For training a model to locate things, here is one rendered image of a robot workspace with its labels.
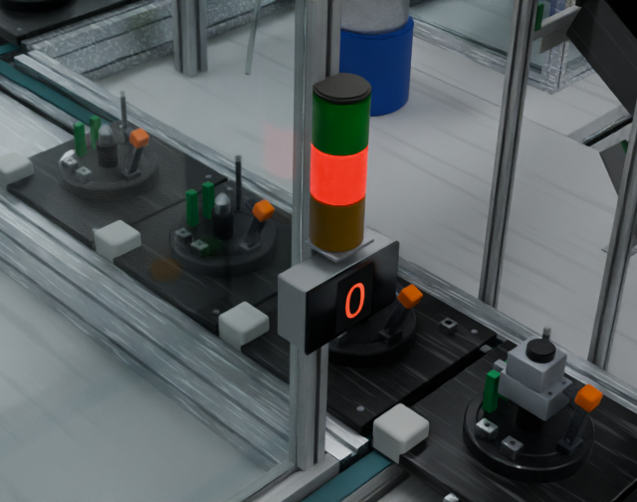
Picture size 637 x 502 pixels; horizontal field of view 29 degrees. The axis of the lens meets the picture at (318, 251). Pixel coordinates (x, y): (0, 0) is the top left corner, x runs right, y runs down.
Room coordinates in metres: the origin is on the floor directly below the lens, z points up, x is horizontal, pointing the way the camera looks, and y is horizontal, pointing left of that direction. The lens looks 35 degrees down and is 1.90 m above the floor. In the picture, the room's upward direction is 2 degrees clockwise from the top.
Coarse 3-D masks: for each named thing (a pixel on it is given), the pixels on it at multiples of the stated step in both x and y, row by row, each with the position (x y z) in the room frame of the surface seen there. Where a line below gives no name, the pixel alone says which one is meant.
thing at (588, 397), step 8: (568, 392) 0.97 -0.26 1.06; (576, 392) 0.97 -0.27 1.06; (584, 392) 0.96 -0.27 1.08; (592, 392) 0.96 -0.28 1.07; (600, 392) 0.96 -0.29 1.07; (576, 400) 0.96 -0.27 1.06; (584, 400) 0.95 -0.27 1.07; (592, 400) 0.95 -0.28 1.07; (576, 408) 0.96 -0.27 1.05; (584, 408) 0.95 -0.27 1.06; (592, 408) 0.95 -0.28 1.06; (576, 416) 0.96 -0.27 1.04; (584, 416) 0.95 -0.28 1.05; (576, 424) 0.96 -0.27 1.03; (584, 424) 0.96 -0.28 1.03; (568, 432) 0.96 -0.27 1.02; (576, 432) 0.96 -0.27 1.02; (568, 440) 0.96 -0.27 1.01; (576, 440) 0.96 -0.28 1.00
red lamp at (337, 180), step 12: (312, 144) 0.95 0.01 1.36; (312, 156) 0.94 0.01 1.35; (324, 156) 0.93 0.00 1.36; (336, 156) 0.92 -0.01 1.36; (348, 156) 0.93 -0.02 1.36; (360, 156) 0.93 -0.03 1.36; (312, 168) 0.94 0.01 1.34; (324, 168) 0.93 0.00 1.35; (336, 168) 0.92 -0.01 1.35; (348, 168) 0.92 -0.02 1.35; (360, 168) 0.93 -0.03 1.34; (312, 180) 0.94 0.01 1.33; (324, 180) 0.93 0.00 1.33; (336, 180) 0.92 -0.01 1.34; (348, 180) 0.92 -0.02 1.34; (360, 180) 0.93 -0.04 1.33; (312, 192) 0.94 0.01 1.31; (324, 192) 0.93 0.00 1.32; (336, 192) 0.92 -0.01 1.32; (348, 192) 0.92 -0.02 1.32; (360, 192) 0.93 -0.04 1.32; (336, 204) 0.92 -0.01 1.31
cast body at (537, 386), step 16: (512, 352) 1.01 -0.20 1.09; (528, 352) 1.00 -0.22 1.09; (544, 352) 0.99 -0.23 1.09; (560, 352) 1.01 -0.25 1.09; (496, 368) 1.03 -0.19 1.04; (512, 368) 1.00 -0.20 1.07; (528, 368) 0.99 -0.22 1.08; (544, 368) 0.98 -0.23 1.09; (560, 368) 1.00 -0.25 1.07; (512, 384) 1.00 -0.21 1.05; (528, 384) 0.98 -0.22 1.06; (544, 384) 0.98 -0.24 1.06; (560, 384) 0.99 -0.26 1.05; (512, 400) 1.00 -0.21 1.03; (528, 400) 0.98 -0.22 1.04; (544, 400) 0.97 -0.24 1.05; (560, 400) 0.98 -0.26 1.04; (544, 416) 0.97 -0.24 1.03
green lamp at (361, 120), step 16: (368, 96) 0.94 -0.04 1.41; (320, 112) 0.93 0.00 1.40; (336, 112) 0.92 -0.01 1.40; (352, 112) 0.92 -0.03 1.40; (368, 112) 0.94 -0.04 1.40; (320, 128) 0.93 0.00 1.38; (336, 128) 0.92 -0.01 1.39; (352, 128) 0.93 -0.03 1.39; (368, 128) 0.94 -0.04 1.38; (320, 144) 0.93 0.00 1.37; (336, 144) 0.92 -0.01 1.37; (352, 144) 0.93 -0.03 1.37
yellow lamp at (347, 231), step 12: (312, 204) 0.94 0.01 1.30; (324, 204) 0.93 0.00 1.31; (348, 204) 0.93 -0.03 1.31; (360, 204) 0.93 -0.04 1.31; (312, 216) 0.94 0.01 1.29; (324, 216) 0.93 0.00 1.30; (336, 216) 0.92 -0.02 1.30; (348, 216) 0.93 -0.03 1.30; (360, 216) 0.93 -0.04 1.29; (312, 228) 0.94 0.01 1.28; (324, 228) 0.93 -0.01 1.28; (336, 228) 0.92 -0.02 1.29; (348, 228) 0.93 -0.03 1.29; (360, 228) 0.94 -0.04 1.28; (312, 240) 0.94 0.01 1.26; (324, 240) 0.93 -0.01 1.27; (336, 240) 0.92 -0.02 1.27; (348, 240) 0.93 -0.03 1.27; (360, 240) 0.94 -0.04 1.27
